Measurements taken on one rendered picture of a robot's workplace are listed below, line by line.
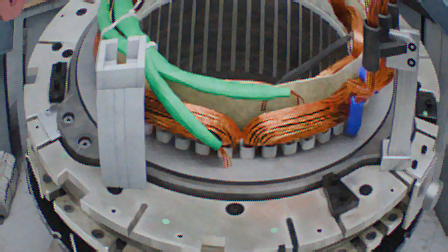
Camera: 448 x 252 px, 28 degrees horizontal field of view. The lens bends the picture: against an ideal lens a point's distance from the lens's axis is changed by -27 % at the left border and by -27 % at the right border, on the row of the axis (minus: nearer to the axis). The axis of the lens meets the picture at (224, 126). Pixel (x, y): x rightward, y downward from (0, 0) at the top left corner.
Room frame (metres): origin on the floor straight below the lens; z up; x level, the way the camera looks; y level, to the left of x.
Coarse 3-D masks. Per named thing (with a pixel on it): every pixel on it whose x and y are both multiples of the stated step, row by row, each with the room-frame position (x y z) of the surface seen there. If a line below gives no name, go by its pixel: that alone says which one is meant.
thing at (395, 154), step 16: (416, 32) 0.47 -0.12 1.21; (416, 64) 0.47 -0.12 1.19; (400, 80) 0.47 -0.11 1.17; (416, 80) 0.47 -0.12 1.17; (400, 96) 0.47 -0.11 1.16; (400, 112) 0.47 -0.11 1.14; (400, 128) 0.47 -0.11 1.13; (384, 144) 0.48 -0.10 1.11; (400, 144) 0.47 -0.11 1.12; (384, 160) 0.47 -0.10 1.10; (400, 160) 0.47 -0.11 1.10
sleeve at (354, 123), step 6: (354, 102) 0.48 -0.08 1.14; (360, 102) 0.48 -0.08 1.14; (354, 108) 0.48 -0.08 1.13; (360, 108) 0.48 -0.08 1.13; (354, 114) 0.48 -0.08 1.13; (360, 114) 0.48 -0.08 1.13; (354, 120) 0.48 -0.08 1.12; (360, 120) 0.49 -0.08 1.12; (348, 126) 0.49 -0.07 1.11; (354, 126) 0.48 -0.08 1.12; (360, 126) 0.49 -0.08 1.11; (348, 132) 0.49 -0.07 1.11; (354, 132) 0.49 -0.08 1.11
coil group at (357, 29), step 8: (352, 8) 0.58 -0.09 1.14; (352, 16) 0.57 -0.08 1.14; (360, 16) 0.57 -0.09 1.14; (344, 24) 0.59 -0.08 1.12; (352, 24) 0.56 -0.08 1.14; (360, 24) 0.56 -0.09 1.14; (352, 32) 0.56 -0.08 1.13; (360, 32) 0.55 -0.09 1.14; (360, 40) 0.54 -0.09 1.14; (352, 48) 0.54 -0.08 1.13; (360, 48) 0.54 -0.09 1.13
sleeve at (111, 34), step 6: (102, 0) 0.57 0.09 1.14; (102, 6) 0.56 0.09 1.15; (108, 6) 0.56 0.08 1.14; (102, 12) 0.55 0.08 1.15; (108, 12) 0.55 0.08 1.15; (102, 18) 0.54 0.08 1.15; (108, 18) 0.54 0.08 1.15; (102, 24) 0.53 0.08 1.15; (108, 24) 0.53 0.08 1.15; (102, 30) 0.53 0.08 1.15; (108, 30) 0.52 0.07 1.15; (114, 30) 0.52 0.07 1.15; (108, 36) 0.52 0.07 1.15; (114, 36) 0.52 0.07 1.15; (120, 36) 0.52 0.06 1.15; (120, 42) 0.51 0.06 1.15; (126, 42) 0.51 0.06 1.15; (120, 48) 0.51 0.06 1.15; (126, 48) 0.50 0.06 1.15; (126, 54) 0.50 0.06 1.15
